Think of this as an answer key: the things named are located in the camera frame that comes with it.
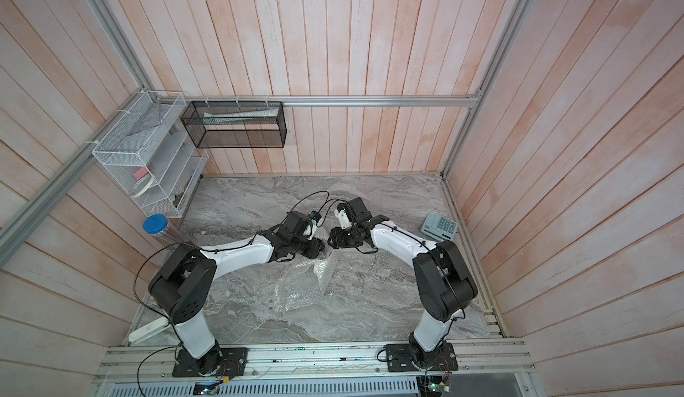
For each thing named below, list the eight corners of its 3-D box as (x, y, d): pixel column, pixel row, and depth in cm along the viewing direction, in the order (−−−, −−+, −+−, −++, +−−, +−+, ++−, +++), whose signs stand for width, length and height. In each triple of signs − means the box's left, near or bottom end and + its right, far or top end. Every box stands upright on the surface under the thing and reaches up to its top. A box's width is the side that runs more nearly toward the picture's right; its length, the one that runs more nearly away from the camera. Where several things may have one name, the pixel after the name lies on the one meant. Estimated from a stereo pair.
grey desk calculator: (419, 231, 104) (421, 227, 102) (426, 214, 110) (428, 209, 107) (450, 244, 100) (453, 240, 98) (456, 225, 106) (459, 221, 104)
